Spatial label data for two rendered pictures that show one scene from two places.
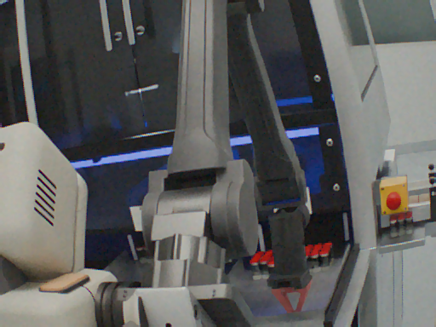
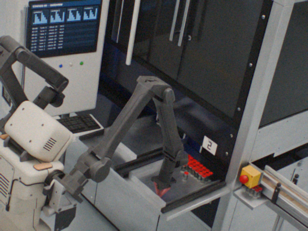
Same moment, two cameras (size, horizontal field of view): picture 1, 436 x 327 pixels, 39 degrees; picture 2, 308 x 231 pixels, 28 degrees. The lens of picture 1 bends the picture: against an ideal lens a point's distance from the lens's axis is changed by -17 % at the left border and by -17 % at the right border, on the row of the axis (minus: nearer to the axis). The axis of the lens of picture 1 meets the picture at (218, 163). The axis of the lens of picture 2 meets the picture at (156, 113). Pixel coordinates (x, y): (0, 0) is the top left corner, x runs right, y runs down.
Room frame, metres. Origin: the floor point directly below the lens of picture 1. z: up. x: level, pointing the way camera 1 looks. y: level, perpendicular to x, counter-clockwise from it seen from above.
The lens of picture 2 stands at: (-0.90, -0.90, 2.57)
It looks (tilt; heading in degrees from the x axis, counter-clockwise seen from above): 30 degrees down; 24
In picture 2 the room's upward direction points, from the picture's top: 11 degrees clockwise
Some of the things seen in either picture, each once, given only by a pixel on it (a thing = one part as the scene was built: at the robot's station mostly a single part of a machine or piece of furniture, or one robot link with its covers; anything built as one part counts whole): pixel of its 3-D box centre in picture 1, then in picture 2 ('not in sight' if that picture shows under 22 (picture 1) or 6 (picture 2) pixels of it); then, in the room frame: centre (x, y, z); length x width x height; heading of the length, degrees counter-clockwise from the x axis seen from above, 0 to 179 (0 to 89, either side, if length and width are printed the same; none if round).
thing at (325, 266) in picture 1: (290, 265); (191, 170); (1.38, -0.11, 0.90); 0.18 x 0.02 x 0.05; 70
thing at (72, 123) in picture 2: not in sight; (61, 126); (1.38, 0.65, 0.82); 0.40 x 0.14 x 0.02; 152
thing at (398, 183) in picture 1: (394, 194); (250, 176); (1.41, -0.38, 1.00); 0.08 x 0.07 x 0.07; 160
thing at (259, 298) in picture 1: (279, 289); (174, 178); (1.28, -0.07, 0.90); 0.34 x 0.26 x 0.04; 160
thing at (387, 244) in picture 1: (404, 236); (252, 196); (1.45, -0.41, 0.87); 0.14 x 0.13 x 0.02; 160
